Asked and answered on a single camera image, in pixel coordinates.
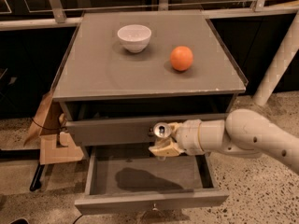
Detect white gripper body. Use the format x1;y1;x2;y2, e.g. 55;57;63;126
176;119;201;155

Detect brown cardboard pieces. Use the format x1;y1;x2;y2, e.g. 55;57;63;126
24;91;84;164

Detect grey drawer cabinet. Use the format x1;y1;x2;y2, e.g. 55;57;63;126
50;9;249;161

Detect metal window railing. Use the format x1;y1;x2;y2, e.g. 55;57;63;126
0;0;299;31

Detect black floor bar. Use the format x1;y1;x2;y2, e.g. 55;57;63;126
29;163;45;192

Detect grey open middle drawer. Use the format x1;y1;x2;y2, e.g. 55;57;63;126
75;144;228;215

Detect orange fruit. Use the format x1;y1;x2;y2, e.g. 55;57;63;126
170;46;193;72

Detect white ceramic bowl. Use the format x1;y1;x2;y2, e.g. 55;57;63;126
117;24;151;53

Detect grey upper drawer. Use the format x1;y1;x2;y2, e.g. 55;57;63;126
66;114;227;147

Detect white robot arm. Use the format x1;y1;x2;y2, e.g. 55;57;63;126
149;109;299;174

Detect black cable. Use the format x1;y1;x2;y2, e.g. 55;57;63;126
30;117;68;132

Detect silver redbull can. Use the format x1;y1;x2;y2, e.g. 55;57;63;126
153;122;172;139

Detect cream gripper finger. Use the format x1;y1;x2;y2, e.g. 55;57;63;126
169;122;181;134
149;138;184;157

